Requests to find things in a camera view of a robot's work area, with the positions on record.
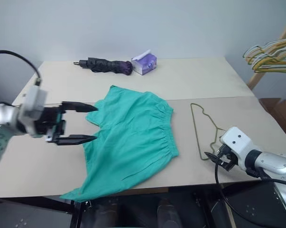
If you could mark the purple tissue box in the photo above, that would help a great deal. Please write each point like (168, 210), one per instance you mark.
(145, 64)

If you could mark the black purple folded umbrella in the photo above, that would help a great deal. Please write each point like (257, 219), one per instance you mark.
(102, 64)

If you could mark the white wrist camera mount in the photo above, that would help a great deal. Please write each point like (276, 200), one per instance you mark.
(237, 140)
(33, 99)

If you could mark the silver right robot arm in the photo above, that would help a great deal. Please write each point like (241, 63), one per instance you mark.
(273, 161)

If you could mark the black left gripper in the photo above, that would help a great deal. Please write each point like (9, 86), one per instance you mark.
(49, 121)

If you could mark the black table frame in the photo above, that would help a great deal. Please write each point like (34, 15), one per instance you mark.
(76, 213)

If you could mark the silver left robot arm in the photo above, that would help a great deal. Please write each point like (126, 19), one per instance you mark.
(5, 115)

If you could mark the green shorts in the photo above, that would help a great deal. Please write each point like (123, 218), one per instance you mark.
(133, 133)

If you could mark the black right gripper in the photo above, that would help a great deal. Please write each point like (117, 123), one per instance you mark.
(224, 153)

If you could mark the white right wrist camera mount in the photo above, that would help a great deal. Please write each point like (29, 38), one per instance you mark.
(237, 140)

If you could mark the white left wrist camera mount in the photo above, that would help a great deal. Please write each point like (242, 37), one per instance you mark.
(33, 99)

